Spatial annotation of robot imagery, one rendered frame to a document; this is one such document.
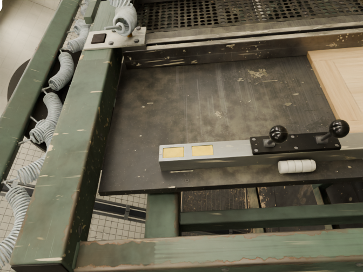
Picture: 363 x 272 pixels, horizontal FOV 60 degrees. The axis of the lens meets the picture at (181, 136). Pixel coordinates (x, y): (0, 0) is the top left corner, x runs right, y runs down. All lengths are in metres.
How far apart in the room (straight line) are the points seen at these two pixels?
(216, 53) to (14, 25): 6.63
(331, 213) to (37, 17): 7.35
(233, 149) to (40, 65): 1.16
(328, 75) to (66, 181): 0.77
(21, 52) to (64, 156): 6.29
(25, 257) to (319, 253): 0.52
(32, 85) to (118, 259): 1.10
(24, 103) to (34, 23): 6.15
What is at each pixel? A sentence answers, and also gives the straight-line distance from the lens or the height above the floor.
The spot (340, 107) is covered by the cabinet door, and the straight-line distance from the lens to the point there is 0.94.
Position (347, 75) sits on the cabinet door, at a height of 1.24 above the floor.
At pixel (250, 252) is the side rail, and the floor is 1.57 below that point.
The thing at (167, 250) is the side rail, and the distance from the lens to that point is 0.63.
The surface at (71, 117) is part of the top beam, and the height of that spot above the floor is 1.94.
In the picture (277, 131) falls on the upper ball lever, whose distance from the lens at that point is 0.65.
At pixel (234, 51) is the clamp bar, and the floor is 1.52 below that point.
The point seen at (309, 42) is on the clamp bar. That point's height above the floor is 1.33.
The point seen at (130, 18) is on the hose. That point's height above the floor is 1.86.
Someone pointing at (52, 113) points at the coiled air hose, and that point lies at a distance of 1.45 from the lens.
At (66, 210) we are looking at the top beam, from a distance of 0.67.
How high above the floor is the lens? 1.93
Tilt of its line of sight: 19 degrees down
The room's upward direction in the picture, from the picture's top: 73 degrees counter-clockwise
